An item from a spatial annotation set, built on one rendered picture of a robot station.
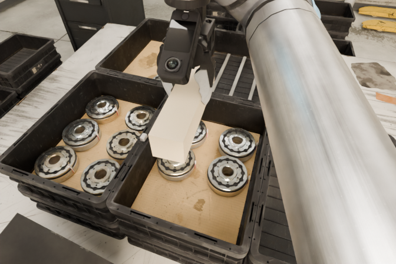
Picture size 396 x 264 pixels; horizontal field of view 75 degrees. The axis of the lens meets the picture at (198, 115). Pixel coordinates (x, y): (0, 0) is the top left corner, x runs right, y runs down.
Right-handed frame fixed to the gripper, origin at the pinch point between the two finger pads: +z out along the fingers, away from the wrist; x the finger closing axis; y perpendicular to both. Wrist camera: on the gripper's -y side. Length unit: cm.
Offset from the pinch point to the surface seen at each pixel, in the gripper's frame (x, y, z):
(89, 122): 33.4, 6.1, 22.9
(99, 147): 27.5, 0.3, 25.7
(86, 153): 30.0, -2.6, 25.7
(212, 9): 31, 166, 54
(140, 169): 10.6, -6.5, 20.0
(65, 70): 76, 45, 38
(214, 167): -6.5, 0.6, 22.8
